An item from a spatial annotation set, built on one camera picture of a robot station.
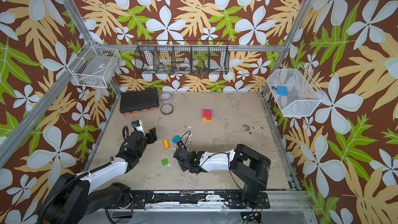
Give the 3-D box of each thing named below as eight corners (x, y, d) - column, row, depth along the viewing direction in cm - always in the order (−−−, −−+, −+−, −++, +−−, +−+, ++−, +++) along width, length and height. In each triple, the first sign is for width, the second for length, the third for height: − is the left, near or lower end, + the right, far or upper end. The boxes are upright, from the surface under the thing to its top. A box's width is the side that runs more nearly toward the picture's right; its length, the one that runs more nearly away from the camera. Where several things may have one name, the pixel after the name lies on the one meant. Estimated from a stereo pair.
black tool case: (120, 115, 108) (117, 111, 104) (123, 96, 119) (120, 92, 115) (159, 109, 111) (157, 105, 108) (158, 91, 123) (156, 87, 119)
